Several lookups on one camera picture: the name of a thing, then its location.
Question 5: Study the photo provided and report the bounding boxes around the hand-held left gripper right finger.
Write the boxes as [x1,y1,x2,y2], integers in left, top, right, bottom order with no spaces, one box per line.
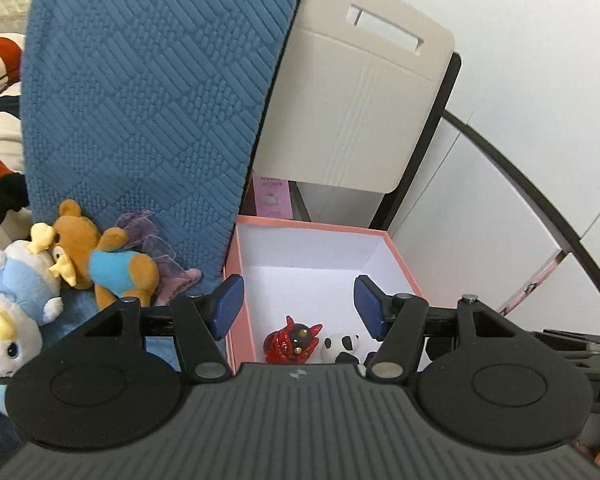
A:
[354,274,523,382]

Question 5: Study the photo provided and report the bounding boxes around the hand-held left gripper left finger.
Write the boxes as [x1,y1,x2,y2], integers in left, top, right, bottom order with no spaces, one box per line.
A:
[82,274,246,383]

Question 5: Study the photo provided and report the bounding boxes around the pink cardboard box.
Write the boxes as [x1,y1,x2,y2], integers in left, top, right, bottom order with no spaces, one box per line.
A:
[222,215,426,373]

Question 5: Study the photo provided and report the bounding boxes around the purple fabric toy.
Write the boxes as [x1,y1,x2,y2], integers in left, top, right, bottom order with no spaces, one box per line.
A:
[116,210,204,307]

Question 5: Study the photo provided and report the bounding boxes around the brown bear plush blue shirt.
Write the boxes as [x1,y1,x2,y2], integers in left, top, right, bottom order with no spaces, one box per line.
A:
[52,199,160,311]

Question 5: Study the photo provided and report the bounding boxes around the small light blue plush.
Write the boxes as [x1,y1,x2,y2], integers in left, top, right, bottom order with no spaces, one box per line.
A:
[0,222,76,325]

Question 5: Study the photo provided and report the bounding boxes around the large white blue plush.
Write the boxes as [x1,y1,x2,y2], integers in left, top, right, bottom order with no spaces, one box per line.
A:
[0,285,45,417]

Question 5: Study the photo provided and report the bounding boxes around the panda figurine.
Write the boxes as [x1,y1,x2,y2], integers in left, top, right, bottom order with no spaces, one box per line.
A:
[320,332,376,373]

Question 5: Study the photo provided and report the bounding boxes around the red devil figurine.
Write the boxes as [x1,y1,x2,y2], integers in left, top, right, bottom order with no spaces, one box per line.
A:
[263,315,324,365]

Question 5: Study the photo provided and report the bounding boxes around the pink strip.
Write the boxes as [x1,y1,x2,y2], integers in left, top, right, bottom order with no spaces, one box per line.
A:
[496,251,567,318]

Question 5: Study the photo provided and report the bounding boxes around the pink carton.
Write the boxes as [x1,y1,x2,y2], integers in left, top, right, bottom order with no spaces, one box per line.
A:
[251,174,297,221]

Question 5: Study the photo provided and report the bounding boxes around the beige cutting board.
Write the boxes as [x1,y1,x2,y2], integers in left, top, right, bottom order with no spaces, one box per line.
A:
[252,0,456,195]

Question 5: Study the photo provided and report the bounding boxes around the blue textured cushion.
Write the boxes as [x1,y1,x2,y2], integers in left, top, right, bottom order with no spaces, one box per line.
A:
[17,0,303,373]

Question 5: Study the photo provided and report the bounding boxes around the black metal frame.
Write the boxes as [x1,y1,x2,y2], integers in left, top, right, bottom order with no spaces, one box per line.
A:
[369,52,600,326]

